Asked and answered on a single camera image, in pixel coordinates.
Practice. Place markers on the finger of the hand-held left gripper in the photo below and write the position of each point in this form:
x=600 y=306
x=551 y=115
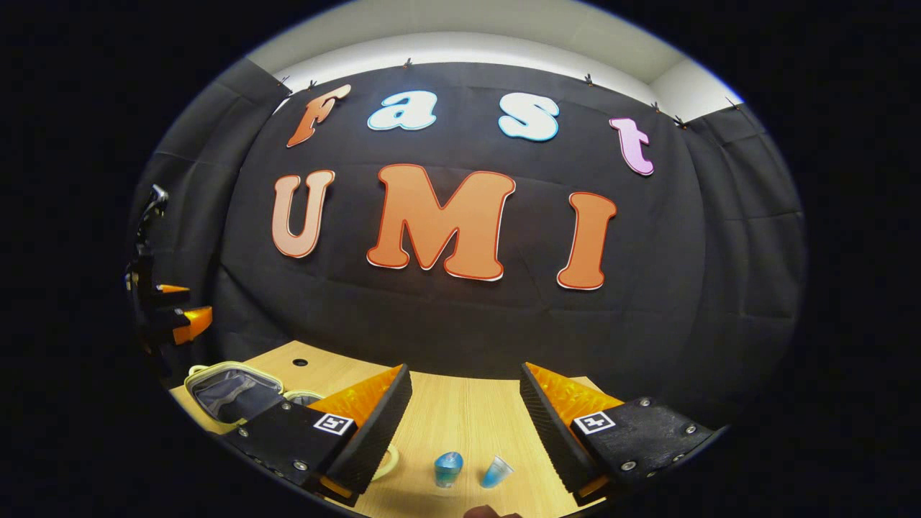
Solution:
x=180 y=325
x=169 y=295

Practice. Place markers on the pale yellow suitcase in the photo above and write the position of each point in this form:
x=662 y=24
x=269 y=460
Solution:
x=230 y=396

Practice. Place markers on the light blue cosmetic tube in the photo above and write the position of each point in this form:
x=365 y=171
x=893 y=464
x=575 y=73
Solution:
x=496 y=472

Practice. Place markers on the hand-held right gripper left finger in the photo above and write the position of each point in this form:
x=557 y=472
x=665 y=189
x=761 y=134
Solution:
x=381 y=432

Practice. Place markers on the blue faceted cosmetic bottle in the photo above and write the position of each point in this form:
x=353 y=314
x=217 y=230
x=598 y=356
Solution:
x=448 y=469

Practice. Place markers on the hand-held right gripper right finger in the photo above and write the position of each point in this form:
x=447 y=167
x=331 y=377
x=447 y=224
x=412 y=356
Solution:
x=550 y=432

